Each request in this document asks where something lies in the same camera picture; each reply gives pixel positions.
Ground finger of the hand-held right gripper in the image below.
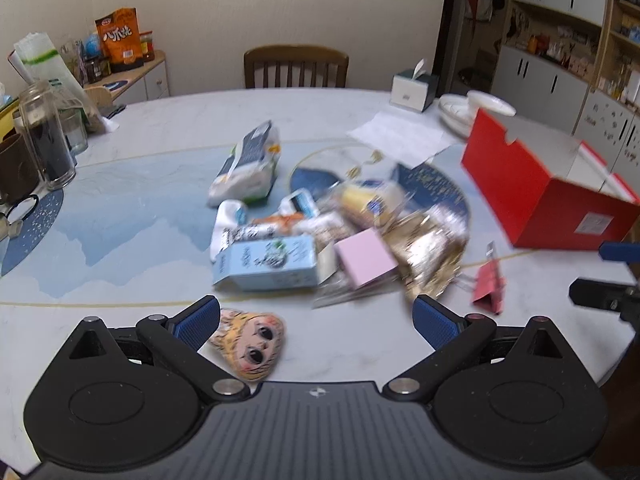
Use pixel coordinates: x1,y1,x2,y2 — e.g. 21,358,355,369
599,241,640,263
569,277,640,335

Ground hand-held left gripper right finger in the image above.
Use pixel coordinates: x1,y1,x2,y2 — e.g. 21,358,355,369
382,294,597,404

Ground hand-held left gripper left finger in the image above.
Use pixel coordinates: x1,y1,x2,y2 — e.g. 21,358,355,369
44,295,251,404

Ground cartoon face sticker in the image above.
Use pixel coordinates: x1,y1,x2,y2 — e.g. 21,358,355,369
207,308,286,381

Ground red binder clip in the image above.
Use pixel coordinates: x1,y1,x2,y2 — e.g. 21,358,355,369
470,242,507,315

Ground gold foil snack packet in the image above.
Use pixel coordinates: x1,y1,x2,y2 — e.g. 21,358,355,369
387,207,468,307

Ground light blue milk carton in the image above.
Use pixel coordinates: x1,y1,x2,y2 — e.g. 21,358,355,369
211,235,321,292

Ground pink sticky note pad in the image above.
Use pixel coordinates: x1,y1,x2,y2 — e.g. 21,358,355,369
332,227,399,291

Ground red cardboard box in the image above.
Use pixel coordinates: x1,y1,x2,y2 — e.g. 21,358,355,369
460,107,640,252

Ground white plastic packet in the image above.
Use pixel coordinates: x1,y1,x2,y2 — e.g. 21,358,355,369
209,199,251,263

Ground orange packet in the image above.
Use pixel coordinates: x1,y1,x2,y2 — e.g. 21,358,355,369
250,212,306,229

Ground clear bag yellow snack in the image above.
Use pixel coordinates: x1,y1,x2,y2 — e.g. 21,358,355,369
330,180,403,227

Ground clear beige snack packet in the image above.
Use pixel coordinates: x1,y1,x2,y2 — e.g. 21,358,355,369
295,210,360,247

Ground small white blue packet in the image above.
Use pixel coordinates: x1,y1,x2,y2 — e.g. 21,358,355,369
279,187,319,219

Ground white green snack bag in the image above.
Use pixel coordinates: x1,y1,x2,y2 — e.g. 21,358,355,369
207,120,281,208

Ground white paper napkin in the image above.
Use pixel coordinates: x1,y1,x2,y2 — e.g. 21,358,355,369
347,109,467,170

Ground white bowl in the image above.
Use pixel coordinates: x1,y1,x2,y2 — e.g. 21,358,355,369
465,90,517,119

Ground stack of white plates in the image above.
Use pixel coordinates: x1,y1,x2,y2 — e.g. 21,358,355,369
437,92,483,137

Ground small drinking glass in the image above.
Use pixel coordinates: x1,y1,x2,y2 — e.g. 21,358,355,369
59,107,90,157

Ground tall glass jar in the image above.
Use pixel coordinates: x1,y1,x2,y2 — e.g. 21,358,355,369
19,80,77,191

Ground green white tissue box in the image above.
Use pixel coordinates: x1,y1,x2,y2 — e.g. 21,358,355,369
391,59,440,113

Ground brown mug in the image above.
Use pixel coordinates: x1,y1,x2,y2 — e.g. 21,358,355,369
0,132,42,204

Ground wooden side cabinet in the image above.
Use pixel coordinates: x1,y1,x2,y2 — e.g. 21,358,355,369
82,50,171,107

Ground wooden chair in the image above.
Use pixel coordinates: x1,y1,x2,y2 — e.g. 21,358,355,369
243,45,349,90

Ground hanging bags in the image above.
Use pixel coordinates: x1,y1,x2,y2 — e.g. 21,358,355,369
465,0,507,24

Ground orange snack bag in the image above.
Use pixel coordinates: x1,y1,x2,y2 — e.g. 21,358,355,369
95,7,144,74

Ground white plastic bag roll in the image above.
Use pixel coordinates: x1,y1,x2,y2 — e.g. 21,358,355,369
7,32,85,92

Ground white wall cabinet unit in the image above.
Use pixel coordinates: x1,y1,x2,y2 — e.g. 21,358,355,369
492,0,640,182

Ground black hair tie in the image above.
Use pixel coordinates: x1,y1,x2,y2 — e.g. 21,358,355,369
7,194,40,224

